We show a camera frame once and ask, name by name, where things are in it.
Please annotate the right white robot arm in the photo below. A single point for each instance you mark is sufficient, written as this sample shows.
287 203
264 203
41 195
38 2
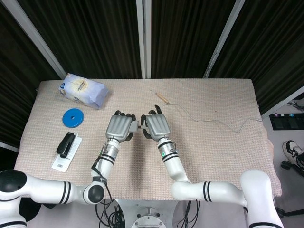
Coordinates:
175 171

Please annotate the black pleated curtain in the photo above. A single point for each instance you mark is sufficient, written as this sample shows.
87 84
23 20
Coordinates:
95 35

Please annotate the white slanted frame post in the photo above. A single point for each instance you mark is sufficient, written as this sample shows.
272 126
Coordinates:
223 40
35 38

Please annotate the black stapler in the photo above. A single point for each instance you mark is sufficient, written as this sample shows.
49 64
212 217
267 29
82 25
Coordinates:
65 145

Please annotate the blue tissue pack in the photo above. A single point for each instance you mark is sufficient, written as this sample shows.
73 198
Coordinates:
83 91

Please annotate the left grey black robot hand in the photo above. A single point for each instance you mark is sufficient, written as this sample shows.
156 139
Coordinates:
118 127

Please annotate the white upright frame post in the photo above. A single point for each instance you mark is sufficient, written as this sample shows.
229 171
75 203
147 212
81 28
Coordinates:
144 38

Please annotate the black and white sneaker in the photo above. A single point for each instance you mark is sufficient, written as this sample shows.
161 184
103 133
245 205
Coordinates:
293 149

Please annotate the pink waffle tablecloth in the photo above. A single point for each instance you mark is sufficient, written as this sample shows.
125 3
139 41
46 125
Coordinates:
213 154

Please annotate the blue round disc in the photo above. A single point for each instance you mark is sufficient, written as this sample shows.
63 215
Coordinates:
71 121

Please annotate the small wooden peg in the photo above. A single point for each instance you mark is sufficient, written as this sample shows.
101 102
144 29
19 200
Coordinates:
162 97

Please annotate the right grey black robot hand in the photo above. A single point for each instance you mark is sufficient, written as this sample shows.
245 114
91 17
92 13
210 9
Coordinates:
158 126

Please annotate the black pedal control box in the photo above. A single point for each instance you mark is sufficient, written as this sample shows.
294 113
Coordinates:
285 121

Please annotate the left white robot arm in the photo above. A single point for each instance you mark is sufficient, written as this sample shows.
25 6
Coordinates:
107 161

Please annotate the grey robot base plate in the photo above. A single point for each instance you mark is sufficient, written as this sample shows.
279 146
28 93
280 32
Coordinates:
148 216

